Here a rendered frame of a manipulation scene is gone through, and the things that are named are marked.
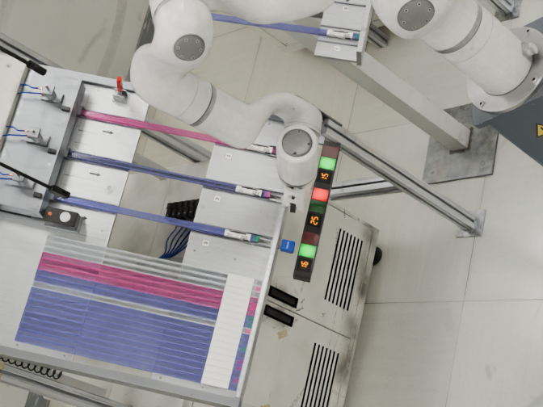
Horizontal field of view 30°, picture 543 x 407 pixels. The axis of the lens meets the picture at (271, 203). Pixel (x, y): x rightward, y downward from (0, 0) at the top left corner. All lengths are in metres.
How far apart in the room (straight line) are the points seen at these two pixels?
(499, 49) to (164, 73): 0.64
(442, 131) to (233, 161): 0.79
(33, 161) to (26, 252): 0.21
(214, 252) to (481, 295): 0.84
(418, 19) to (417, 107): 1.12
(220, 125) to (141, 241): 1.04
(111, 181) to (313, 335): 0.77
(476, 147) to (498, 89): 0.99
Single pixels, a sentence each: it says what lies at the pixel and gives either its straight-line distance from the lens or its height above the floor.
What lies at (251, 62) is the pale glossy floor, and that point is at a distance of 4.03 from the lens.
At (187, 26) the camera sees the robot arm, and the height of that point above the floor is 1.36.
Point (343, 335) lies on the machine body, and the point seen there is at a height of 0.12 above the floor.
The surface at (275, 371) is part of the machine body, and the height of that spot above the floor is 0.35.
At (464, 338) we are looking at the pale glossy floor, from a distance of 2.80.
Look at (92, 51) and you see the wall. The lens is 4.48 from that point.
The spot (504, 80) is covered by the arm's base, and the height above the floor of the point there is 0.75.
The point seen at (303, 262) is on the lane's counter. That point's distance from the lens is 2.30.
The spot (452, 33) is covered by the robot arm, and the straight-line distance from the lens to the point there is 1.90.
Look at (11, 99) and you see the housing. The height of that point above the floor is 1.24.
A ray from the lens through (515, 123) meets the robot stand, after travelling 2.10.
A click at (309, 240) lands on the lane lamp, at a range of 2.32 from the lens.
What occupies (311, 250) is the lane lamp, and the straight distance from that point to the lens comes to 2.31.
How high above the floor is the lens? 2.16
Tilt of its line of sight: 37 degrees down
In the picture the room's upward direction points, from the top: 61 degrees counter-clockwise
